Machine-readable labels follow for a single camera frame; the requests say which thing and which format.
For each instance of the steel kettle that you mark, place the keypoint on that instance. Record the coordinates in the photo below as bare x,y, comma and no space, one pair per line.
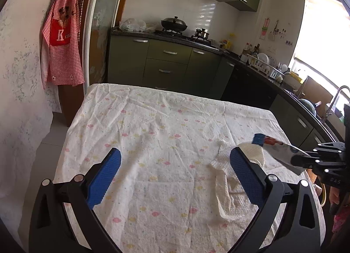
202,34

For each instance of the steel kitchen faucet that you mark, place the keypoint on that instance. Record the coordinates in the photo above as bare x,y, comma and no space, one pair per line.
335,100

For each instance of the yellow rimmed trash bin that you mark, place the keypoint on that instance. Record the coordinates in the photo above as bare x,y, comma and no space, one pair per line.
323,195

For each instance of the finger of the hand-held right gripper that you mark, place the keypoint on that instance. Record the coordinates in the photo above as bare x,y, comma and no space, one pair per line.
325,149
300,161

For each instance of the pink floral clothing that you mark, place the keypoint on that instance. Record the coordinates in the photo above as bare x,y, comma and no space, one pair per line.
342,221

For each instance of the floral white tablecloth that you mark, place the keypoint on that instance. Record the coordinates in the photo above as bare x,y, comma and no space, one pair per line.
153,146

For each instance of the group of condiment bottles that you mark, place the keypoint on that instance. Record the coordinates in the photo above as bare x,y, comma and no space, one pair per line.
250,48

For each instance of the clear plastic bag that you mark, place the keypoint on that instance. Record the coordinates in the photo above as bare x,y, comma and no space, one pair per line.
132,24

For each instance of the white dish cloth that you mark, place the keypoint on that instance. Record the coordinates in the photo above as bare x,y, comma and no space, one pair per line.
227,187

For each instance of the kitchen window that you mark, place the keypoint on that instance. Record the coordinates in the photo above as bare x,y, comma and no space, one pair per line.
328,23

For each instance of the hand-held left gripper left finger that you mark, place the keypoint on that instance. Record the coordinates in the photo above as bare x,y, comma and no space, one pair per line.
105,179

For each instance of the white dish rack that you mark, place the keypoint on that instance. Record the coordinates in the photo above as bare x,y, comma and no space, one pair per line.
265,64

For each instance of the yellow bottle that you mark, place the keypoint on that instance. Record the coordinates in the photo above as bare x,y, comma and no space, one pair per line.
231,41

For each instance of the red checkered apron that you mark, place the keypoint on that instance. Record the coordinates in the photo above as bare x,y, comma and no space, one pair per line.
64,37

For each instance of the sliding glass door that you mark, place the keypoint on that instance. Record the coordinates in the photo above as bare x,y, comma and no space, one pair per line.
101,23

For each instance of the brown cutting board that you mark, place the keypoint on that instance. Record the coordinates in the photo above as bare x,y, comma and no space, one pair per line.
314,91

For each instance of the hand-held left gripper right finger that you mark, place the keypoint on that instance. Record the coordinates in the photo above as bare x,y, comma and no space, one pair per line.
246,179

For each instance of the kitchen base cabinets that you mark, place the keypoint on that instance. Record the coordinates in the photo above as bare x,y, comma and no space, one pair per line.
169,61

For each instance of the person's right hand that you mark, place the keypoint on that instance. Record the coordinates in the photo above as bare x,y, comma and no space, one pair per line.
335,195

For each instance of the wall hanging decoration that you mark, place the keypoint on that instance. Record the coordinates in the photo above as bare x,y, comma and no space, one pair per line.
274,28
265,28

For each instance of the black wok with lid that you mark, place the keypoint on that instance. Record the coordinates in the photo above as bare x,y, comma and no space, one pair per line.
174,23

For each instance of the teal pan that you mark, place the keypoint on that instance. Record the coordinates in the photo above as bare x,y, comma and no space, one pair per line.
307,104

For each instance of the black gas stove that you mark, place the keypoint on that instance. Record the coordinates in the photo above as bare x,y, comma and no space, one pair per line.
188,39

